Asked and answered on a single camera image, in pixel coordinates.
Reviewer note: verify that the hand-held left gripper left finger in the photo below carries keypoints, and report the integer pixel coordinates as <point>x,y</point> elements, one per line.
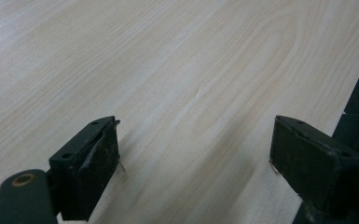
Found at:
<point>84,174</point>

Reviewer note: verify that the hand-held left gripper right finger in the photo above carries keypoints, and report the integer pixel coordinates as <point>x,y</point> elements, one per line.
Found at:
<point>307,168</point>

